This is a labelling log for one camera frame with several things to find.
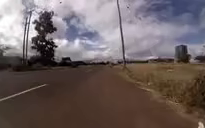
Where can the tall thin pole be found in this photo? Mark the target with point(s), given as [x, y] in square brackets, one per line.
[121, 36]

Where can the dark vehicle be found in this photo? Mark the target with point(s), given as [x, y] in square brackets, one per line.
[66, 61]

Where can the grey asphalt road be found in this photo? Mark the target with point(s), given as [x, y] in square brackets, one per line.
[90, 100]

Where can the tall dark tree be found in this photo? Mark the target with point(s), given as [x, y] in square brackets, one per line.
[43, 36]

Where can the dry grass verge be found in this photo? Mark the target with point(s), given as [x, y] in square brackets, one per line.
[170, 78]

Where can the tall grey building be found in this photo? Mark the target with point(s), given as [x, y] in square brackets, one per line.
[180, 52]

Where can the bare tree trunks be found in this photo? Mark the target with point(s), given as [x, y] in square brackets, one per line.
[26, 36]

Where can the low dark bushes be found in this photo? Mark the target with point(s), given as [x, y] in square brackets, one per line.
[3, 63]

